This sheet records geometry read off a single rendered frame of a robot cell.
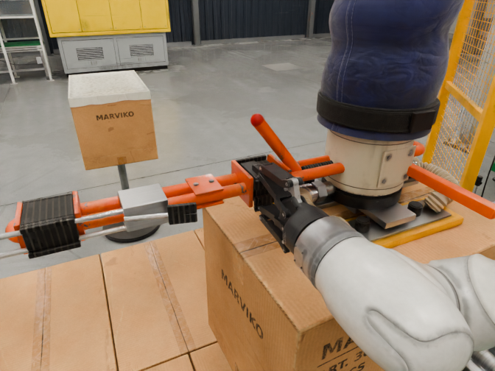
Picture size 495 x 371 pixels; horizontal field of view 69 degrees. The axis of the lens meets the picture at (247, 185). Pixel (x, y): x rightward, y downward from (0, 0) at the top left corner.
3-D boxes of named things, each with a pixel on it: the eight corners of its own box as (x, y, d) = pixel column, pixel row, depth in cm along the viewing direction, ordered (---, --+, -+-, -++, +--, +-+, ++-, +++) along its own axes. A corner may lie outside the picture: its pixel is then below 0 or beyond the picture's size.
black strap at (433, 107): (376, 94, 86) (379, 77, 84) (465, 124, 67) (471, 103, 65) (295, 104, 77) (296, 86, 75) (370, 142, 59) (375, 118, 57)
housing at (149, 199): (161, 204, 65) (158, 181, 62) (171, 224, 59) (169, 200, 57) (120, 212, 62) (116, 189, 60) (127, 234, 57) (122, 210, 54)
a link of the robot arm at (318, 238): (311, 304, 46) (287, 274, 51) (367, 283, 49) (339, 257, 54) (316, 246, 42) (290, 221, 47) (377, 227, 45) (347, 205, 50)
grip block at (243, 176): (267, 177, 74) (268, 151, 71) (292, 200, 67) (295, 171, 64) (229, 185, 71) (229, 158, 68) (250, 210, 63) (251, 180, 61)
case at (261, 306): (367, 262, 127) (390, 158, 108) (474, 351, 96) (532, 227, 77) (208, 323, 103) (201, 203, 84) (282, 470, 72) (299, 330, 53)
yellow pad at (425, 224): (425, 202, 86) (430, 184, 84) (462, 224, 78) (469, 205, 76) (303, 238, 73) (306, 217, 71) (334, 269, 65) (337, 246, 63)
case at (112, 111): (82, 135, 247) (68, 74, 228) (142, 126, 261) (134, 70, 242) (85, 171, 199) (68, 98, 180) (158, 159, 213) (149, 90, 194)
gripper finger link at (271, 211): (306, 218, 56) (306, 227, 56) (272, 199, 66) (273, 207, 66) (284, 224, 55) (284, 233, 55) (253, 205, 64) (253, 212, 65)
